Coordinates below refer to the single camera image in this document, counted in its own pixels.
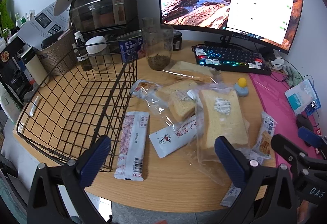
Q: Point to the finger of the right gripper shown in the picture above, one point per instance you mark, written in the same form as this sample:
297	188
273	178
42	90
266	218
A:
310	137
292	154

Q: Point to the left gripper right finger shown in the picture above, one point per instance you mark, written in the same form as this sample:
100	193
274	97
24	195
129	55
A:
267	194

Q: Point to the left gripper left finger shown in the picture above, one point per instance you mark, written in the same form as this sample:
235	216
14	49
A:
45	204

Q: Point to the blue white cracker packet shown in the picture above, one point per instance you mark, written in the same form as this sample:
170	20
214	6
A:
266	132

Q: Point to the large bagged bread slice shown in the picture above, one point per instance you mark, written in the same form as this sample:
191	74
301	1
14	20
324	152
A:
218	113

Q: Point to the long white red snack packet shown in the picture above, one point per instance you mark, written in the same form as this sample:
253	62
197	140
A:
132	146

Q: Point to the white snack packet red text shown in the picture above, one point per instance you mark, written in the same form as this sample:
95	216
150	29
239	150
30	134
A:
167	140

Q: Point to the bagged bread slices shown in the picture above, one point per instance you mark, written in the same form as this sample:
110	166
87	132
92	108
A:
169	101

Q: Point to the black computer mouse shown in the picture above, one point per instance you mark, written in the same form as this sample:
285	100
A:
303	121

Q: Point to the white blue tissue pack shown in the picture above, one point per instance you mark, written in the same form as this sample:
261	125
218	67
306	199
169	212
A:
303	97

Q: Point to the small white sachet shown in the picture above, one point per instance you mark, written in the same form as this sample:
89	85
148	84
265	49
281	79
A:
231	196

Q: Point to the pink desk mat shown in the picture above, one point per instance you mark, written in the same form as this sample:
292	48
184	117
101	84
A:
274	102

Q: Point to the yellow duck toy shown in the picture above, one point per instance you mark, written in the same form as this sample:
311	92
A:
241	87

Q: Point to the white ointment tube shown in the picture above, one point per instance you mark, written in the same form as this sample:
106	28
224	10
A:
34	105

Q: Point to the RGB mechanical keyboard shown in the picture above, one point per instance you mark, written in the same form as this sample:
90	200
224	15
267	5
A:
231	60

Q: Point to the white thermos bottle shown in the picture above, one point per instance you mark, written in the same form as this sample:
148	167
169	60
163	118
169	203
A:
35	67

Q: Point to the brown woven basket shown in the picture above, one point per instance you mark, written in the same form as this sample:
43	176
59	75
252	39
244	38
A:
59	58

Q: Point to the dark pump bottle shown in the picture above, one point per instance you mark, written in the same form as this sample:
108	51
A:
81	52

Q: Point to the white lid glass jar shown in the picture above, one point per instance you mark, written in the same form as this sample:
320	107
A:
98	53

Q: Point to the small black jar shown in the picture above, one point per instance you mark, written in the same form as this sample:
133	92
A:
177	43

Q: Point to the printed paper sheet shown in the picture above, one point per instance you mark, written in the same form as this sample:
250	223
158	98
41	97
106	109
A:
42	26

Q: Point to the glass jar with tea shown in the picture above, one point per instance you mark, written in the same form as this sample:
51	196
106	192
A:
158	43

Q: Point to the blue tin can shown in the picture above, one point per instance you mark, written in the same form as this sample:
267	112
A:
131	44

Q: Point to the dark acrylic cosmetics cabinet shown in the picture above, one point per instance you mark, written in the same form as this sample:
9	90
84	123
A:
108	18

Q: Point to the black wire basket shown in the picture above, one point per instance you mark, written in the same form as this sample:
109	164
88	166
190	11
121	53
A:
77	108

